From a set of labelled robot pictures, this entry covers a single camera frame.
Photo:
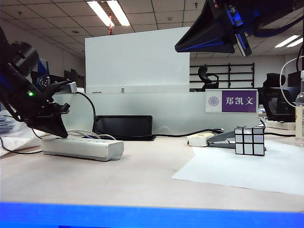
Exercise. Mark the dark cabinet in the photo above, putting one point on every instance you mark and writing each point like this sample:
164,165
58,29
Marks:
71,78

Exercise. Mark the grey stapler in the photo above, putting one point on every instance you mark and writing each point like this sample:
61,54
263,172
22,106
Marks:
221,139

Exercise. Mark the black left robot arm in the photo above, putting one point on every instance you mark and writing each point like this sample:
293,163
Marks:
23,57

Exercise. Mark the frosted glass desk partition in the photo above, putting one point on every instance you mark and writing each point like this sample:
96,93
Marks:
178,114

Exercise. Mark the black shelf rack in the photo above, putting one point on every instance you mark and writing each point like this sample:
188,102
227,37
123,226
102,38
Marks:
240,64

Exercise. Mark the white paper sheet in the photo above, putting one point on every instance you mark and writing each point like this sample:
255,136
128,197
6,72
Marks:
237,173

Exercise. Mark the white power strip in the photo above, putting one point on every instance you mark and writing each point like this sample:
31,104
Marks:
83,148

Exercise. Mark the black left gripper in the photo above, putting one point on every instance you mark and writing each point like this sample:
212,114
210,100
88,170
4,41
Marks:
31,104

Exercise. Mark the blue bar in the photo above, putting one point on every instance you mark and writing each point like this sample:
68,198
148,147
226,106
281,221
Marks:
152,216

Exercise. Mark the blue crystal trophy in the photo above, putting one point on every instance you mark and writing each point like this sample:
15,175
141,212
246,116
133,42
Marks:
44,80

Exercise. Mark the purple white name plate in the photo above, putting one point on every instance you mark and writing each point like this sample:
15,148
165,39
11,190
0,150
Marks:
238,101

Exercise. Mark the black desk socket box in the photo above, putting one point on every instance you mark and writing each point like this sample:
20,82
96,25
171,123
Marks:
123,126

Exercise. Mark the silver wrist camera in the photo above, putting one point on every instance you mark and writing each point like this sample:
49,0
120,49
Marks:
71,87

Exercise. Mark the white monitor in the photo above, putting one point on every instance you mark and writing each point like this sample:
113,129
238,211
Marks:
137,61

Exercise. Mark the red hanging ornament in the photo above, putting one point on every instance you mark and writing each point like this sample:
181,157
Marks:
111,29

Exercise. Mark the clear plastic bottle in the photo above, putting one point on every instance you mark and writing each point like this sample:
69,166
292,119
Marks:
299,118

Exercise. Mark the long white flat box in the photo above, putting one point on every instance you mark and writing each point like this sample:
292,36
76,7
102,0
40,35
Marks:
282,125

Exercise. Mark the black mesh office chair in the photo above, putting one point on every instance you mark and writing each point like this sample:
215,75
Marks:
275,99

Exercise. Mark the double tube ceiling light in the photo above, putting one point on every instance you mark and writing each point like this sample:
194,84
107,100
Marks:
118,14
287,41

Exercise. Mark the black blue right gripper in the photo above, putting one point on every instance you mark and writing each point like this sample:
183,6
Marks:
231,16

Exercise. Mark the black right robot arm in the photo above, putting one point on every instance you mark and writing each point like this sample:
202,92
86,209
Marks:
273,14

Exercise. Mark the silver mirror puzzle cube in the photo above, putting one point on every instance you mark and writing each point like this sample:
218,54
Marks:
249,142

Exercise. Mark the small white adapter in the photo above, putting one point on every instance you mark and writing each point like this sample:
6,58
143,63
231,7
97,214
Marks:
81,90

